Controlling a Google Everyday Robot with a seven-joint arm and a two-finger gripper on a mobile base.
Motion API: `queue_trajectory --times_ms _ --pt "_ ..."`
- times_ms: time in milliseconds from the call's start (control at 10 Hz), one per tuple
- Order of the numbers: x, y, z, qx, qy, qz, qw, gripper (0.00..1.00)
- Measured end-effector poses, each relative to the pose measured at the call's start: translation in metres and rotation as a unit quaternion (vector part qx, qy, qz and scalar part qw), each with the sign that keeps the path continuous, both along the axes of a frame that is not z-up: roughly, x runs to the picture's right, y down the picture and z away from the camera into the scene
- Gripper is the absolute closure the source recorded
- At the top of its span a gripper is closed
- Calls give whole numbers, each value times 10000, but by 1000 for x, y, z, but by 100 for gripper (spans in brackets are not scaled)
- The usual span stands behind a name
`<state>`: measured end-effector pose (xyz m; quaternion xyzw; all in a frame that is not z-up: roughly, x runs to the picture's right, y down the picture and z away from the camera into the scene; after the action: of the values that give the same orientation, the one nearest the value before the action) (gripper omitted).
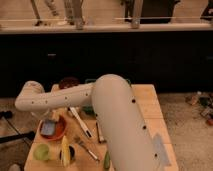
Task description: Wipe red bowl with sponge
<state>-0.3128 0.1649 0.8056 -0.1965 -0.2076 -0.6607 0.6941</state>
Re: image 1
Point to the metal fork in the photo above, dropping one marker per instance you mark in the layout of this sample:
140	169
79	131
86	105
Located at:
82	144

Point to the blue sponge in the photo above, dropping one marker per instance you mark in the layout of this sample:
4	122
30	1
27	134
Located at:
48	128

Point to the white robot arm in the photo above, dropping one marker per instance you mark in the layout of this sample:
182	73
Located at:
129	142

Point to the black round dish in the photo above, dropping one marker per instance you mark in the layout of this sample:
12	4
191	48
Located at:
72	154

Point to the silver spoon utensil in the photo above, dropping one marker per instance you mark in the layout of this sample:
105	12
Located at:
100	136

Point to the green vegetable piece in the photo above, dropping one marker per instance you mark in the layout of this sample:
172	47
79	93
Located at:
107	160

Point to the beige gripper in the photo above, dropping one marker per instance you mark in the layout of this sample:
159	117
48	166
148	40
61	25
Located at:
57	113

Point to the dark brown bowl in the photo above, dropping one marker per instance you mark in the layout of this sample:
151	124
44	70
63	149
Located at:
68	82

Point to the green container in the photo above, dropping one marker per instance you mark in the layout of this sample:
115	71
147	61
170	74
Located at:
89	109

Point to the red bowl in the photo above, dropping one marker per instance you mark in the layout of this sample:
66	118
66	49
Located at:
60	130

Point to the clutter on floor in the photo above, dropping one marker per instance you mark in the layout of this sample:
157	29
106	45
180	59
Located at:
205	100

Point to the black tripod stand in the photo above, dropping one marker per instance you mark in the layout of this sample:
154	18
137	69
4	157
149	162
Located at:
6	115

